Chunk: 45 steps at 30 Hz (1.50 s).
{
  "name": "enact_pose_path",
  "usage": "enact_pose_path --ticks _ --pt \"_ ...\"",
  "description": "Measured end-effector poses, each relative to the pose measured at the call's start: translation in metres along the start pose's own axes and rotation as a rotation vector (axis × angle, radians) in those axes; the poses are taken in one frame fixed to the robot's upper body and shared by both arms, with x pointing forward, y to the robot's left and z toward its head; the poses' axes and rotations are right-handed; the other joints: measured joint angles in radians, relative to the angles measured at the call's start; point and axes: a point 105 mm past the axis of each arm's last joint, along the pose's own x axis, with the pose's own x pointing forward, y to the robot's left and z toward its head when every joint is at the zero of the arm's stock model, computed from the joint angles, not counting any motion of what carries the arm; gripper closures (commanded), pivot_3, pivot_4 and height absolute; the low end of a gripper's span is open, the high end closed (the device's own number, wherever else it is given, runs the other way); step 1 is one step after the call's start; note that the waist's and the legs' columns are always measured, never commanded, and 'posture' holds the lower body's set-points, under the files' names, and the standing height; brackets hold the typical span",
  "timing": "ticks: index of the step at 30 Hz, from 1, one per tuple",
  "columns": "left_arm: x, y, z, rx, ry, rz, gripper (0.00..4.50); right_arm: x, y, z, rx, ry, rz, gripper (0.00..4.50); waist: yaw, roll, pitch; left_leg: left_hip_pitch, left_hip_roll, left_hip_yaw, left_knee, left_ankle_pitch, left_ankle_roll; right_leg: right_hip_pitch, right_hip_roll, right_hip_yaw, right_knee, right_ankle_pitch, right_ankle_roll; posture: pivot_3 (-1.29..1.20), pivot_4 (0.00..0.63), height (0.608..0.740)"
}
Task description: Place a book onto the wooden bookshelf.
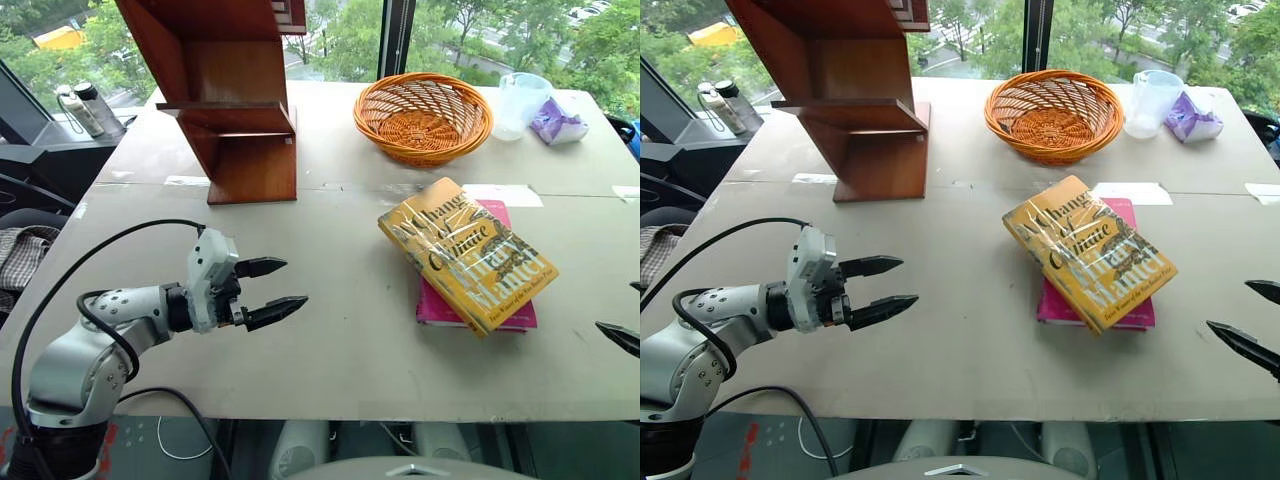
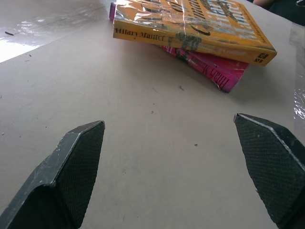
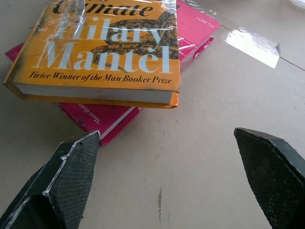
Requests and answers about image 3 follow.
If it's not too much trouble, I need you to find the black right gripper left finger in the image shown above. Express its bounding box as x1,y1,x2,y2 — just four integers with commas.
0,130,100,229

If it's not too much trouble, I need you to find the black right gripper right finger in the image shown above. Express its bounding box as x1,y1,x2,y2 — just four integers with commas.
234,127,305,229

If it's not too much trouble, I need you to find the orange Hilary Mantel book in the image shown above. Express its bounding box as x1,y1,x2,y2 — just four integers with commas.
3,0,180,108

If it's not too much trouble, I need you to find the pink book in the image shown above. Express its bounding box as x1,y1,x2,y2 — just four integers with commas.
5,0,221,147

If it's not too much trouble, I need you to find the clear tape strip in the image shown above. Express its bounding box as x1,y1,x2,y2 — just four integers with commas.
224,29,281,69

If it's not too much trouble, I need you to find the white object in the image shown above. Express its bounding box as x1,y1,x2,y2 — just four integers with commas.
289,0,305,10

